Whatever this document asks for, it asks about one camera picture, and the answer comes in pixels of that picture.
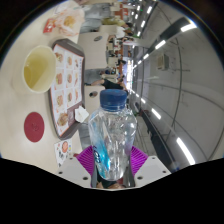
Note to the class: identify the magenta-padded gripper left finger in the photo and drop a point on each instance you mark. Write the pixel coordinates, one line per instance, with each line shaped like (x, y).
(86, 160)

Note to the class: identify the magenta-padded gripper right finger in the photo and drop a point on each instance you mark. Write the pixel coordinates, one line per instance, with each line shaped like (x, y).
(138, 160)

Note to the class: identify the clear blue-capped water bottle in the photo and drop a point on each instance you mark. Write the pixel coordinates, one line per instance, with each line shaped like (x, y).
(111, 140)

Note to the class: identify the crumpled white napkin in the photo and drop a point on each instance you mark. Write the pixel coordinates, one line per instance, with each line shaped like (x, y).
(81, 114)

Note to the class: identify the group of ceiling lights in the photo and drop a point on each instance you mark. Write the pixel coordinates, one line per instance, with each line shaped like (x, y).
(185, 150)

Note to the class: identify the round red coaster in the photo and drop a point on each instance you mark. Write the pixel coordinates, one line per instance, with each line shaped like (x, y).
(34, 127)

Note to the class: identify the beige chair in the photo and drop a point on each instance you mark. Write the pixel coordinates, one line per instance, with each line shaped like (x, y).
(91, 98)
(93, 50)

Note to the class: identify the brown tray with paper liner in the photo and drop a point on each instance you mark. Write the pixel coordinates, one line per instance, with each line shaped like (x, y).
(66, 86)

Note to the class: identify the person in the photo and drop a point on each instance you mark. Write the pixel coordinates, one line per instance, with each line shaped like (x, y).
(113, 21)
(110, 84)

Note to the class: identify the ceiling air conditioner unit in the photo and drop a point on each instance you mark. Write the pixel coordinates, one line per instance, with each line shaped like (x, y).
(162, 61)

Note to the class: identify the cream paper cup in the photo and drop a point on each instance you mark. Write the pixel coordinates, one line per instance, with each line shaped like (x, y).
(38, 70)

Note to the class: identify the red sauce packet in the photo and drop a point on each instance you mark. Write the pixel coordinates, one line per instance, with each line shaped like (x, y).
(49, 26)

